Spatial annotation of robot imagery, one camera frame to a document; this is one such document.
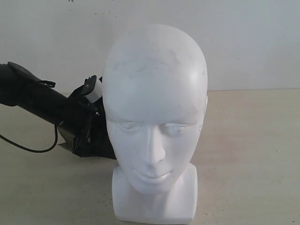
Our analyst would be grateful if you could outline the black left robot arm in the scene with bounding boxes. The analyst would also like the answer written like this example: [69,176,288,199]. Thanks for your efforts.
[0,62,99,149]

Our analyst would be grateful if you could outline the white mannequin head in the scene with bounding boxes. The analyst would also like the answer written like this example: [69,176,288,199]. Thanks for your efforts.
[103,22,209,209]

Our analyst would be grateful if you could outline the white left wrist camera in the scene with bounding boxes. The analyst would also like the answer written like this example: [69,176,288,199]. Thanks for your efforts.
[84,76,103,103]

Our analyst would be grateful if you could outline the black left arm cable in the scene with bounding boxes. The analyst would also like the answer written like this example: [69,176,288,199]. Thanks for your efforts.
[0,124,58,153]

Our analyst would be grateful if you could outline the black helmet with visor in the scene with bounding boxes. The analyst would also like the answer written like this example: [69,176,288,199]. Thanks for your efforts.
[58,76,117,160]

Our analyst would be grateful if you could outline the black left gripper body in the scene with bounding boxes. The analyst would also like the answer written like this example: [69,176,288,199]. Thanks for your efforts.
[59,75,98,150]

